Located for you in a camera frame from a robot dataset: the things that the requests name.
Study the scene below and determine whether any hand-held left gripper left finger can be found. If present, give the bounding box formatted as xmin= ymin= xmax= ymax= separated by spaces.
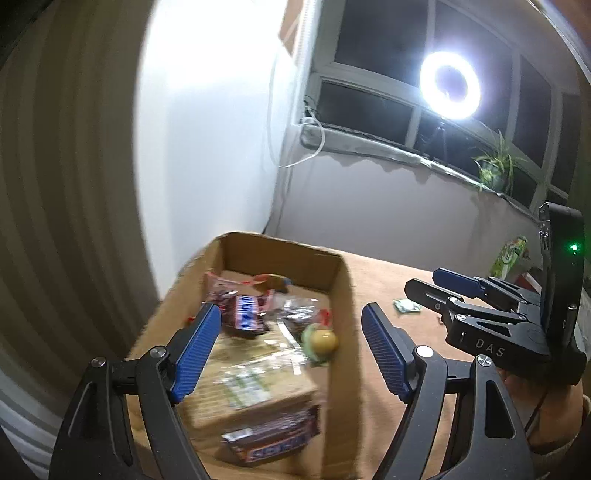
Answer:
xmin=48 ymin=303 xmax=222 ymax=480

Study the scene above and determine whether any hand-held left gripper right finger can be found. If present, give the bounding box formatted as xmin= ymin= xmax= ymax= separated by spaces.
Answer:
xmin=361 ymin=303 xmax=536 ymax=480

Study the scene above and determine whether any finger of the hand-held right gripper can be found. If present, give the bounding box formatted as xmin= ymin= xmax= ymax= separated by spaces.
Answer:
xmin=433 ymin=268 xmax=541 ymax=308
xmin=405 ymin=278 xmax=529 ymax=324

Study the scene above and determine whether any cardboard box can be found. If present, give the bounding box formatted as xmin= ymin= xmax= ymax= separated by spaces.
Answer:
xmin=127 ymin=231 xmax=365 ymax=480

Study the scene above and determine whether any small brown chocolate bar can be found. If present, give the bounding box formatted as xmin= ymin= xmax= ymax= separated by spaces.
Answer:
xmin=221 ymin=295 xmax=271 ymax=340

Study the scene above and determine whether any yellow green candy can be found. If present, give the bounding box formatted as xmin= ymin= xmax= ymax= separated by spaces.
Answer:
xmin=300 ymin=323 xmax=340 ymax=365

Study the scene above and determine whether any red candy wrapper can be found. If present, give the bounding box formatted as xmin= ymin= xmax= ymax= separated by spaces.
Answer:
xmin=204 ymin=271 xmax=291 ymax=315

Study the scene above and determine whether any clear dark snack packet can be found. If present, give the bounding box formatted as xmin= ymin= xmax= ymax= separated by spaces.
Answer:
xmin=279 ymin=298 xmax=333 ymax=335

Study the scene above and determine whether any large brown chocolate bar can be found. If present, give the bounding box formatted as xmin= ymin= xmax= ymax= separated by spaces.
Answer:
xmin=221 ymin=405 xmax=321 ymax=467

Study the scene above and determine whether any person's right forearm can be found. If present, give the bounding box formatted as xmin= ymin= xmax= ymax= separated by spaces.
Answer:
xmin=529 ymin=429 xmax=591 ymax=480

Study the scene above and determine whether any person's right hand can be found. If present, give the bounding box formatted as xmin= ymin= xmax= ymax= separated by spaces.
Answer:
xmin=501 ymin=368 xmax=586 ymax=445

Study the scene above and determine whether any green snack bag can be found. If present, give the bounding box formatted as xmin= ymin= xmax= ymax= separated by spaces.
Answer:
xmin=489 ymin=235 xmax=529 ymax=280

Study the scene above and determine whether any clear cracker packet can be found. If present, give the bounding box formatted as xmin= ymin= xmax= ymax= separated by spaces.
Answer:
xmin=185 ymin=318 xmax=319 ymax=430

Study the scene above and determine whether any green potted plant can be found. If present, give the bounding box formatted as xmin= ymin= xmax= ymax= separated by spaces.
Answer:
xmin=473 ymin=141 xmax=527 ymax=195

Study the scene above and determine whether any grey window sill cover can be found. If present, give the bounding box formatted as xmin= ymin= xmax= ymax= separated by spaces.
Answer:
xmin=299 ymin=124 xmax=546 ymax=217

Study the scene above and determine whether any white framed window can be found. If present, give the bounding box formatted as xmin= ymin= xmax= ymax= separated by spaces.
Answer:
xmin=295 ymin=0 xmax=583 ymax=217

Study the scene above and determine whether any white ring light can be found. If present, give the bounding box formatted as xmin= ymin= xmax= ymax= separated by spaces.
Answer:
xmin=419 ymin=52 xmax=481 ymax=121

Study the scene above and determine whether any white cable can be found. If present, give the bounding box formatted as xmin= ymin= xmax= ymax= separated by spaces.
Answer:
xmin=270 ymin=46 xmax=326 ymax=169

